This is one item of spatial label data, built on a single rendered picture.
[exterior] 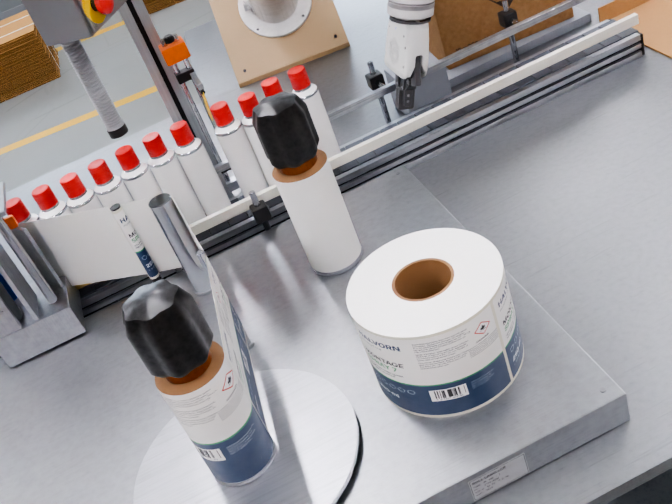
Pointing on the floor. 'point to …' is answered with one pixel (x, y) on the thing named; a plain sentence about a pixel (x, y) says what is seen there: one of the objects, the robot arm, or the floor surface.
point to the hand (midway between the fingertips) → (404, 97)
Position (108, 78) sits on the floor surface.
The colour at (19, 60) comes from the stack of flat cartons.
